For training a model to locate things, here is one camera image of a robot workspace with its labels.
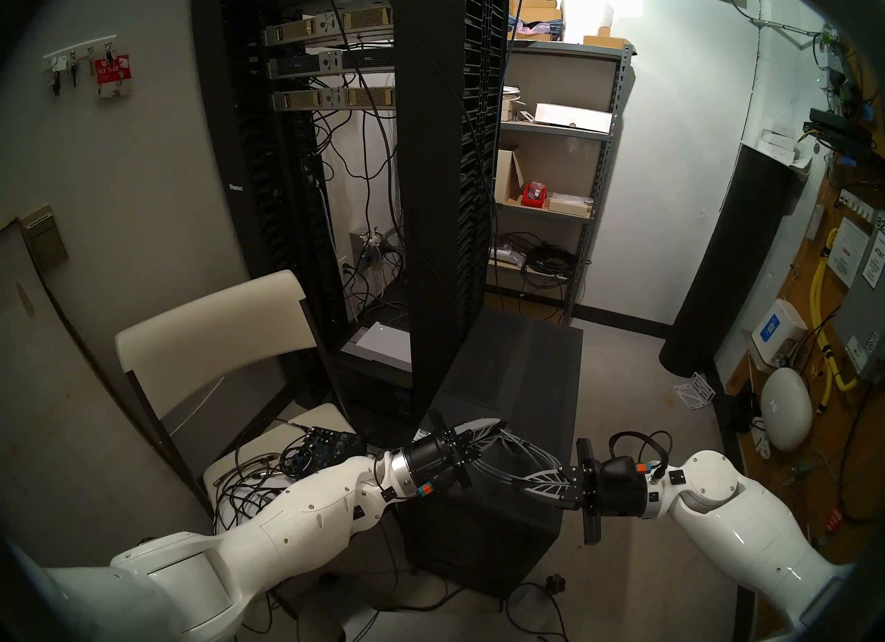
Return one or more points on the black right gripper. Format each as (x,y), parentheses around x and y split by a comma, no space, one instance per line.
(619,501)

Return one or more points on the wall power outlet box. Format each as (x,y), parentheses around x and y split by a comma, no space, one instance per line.
(373,243)

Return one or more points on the grey metal electrical box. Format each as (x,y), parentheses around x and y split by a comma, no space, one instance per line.
(868,322)

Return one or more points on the white flat network device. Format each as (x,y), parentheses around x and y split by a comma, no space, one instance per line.
(380,347)

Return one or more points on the white oval router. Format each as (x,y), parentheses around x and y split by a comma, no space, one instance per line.
(786,409)

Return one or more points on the black power adapter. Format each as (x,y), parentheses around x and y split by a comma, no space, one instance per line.
(741,412)

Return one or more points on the stack of small white cartons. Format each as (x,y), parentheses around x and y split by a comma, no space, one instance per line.
(781,144)

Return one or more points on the black electronics board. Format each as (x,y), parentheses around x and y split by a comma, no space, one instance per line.
(332,443)

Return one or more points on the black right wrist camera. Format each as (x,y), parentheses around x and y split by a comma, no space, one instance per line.
(622,468)

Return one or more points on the white key rack with keys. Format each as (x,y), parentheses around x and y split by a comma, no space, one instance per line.
(76,51)

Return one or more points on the black Dell rack server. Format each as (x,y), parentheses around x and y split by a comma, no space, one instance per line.
(325,63)

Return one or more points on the black workstation tower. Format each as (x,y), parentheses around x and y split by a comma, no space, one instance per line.
(511,364)

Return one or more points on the white notice paper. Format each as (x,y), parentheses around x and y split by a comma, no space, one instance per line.
(847,253)

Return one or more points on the white box with blue label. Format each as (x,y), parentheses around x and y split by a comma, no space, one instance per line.
(778,333)

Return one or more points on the open cardboard box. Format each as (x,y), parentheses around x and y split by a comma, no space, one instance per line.
(508,177)

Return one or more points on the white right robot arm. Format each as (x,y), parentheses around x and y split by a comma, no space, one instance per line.
(753,530)

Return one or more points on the large brown cardboard box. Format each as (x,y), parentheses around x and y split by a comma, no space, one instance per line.
(536,11)

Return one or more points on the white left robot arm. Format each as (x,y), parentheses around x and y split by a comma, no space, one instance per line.
(297,523)

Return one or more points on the small red box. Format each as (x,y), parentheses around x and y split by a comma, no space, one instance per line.
(534,194)

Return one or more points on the beige wall plate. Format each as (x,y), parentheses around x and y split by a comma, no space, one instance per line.
(43,238)

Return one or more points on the flat tan box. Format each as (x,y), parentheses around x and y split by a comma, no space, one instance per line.
(568,205)

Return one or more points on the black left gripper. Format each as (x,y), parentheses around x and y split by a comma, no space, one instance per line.
(432,464)

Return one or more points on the white flat box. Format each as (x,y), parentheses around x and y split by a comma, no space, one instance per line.
(574,117)

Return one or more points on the grey metal shelving unit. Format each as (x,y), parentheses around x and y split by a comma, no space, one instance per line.
(567,49)

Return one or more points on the black modem box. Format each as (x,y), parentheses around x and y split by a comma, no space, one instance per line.
(836,129)

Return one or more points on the small brown cardboard box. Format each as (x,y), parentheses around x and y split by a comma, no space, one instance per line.
(605,41)

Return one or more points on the black server rack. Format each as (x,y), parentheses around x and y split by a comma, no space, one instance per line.
(435,163)

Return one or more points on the red and white tag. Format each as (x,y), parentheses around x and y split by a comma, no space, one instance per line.
(112,77)

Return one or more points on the cream folding chair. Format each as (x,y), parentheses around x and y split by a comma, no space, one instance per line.
(207,329)

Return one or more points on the beige rack server unit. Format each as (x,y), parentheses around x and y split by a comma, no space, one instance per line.
(325,99)
(325,25)

